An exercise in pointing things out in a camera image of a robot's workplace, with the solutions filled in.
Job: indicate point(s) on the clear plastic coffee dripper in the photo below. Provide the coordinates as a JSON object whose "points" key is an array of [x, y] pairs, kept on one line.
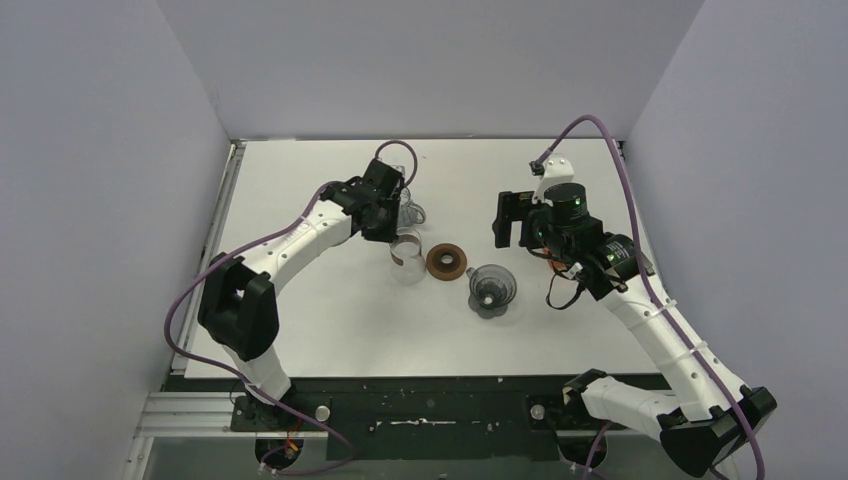
{"points": [[492, 288]]}

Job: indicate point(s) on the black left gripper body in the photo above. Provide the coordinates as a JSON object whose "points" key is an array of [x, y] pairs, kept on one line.
{"points": [[387, 201]]}

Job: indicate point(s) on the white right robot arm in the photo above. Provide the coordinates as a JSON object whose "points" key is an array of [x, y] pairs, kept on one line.
{"points": [[710, 411]]}

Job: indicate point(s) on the clear glass carafe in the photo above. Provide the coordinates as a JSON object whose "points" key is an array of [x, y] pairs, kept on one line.
{"points": [[408, 263]]}

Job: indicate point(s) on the clear glass pitcher with handle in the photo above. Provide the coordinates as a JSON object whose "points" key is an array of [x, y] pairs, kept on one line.
{"points": [[410, 213]]}

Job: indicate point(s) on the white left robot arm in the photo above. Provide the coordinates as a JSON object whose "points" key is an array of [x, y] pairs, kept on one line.
{"points": [[238, 306]]}

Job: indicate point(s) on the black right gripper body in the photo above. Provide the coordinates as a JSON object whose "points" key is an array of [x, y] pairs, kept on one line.
{"points": [[518, 207]]}

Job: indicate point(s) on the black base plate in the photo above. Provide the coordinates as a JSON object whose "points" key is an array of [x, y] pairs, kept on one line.
{"points": [[408, 418]]}

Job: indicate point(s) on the aluminium rail frame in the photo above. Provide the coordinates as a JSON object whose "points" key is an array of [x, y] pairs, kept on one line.
{"points": [[212, 260]]}

